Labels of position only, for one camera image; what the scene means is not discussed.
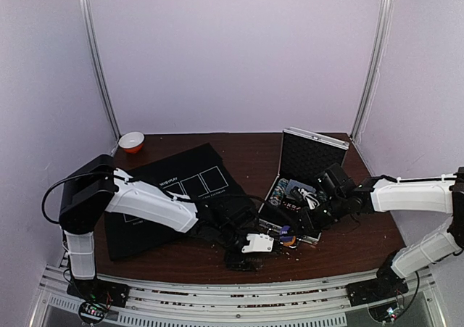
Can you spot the left aluminium frame post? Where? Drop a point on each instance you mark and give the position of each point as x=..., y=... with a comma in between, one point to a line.
x=85, y=6

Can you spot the black poker mat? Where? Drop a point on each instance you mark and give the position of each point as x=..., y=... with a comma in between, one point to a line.
x=197, y=172

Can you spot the right aluminium frame post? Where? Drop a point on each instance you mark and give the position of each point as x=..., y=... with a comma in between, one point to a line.
x=371, y=80

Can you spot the chip row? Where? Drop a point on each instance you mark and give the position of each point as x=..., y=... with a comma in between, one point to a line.
x=278, y=192

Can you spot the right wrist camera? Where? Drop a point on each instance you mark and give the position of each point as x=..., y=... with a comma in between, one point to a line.
x=334, y=181

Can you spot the orange white bowl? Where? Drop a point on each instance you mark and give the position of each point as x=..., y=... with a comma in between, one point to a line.
x=132, y=142

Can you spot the aluminium frame post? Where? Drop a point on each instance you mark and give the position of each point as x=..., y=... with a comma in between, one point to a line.
x=85, y=6
x=371, y=80

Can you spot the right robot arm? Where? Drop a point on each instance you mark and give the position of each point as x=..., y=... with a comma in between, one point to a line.
x=439, y=194

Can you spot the aluminium poker case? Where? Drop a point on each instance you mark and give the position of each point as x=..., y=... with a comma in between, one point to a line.
x=304, y=154

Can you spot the orange big blind button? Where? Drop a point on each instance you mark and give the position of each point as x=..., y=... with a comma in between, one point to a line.
x=289, y=241

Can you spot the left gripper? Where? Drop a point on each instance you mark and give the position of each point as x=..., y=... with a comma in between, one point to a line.
x=238, y=263

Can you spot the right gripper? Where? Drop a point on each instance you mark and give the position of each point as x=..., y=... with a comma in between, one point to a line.
x=302, y=220

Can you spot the purple small blind button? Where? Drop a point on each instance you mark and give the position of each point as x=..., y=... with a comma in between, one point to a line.
x=284, y=230

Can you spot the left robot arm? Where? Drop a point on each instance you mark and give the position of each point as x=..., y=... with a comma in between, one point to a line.
x=99, y=187

